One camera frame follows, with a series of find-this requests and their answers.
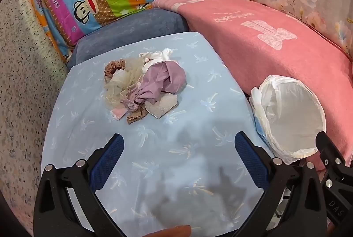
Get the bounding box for velvet scrunchie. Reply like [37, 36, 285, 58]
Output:
[104, 59, 126, 79]

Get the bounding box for blue-grey cushion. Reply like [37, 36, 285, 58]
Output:
[66, 8, 191, 69]

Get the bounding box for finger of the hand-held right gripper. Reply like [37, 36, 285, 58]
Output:
[316, 131, 347, 175]

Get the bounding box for pink blanket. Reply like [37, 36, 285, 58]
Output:
[152, 0, 353, 174]

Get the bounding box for bin with white plastic bag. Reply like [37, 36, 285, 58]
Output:
[249, 75, 327, 166]

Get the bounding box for light blue palm-print cloth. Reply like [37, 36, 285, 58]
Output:
[41, 32, 279, 237]

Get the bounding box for person's left hand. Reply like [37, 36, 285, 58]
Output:
[146, 225, 192, 237]

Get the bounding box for pink and white cloth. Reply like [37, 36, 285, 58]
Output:
[110, 107, 127, 120]

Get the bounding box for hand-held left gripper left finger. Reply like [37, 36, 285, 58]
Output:
[34, 133, 130, 237]

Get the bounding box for beige mesh cloth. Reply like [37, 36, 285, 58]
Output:
[103, 58, 146, 111]

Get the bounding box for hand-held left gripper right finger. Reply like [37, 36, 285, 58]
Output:
[234, 131, 329, 237]

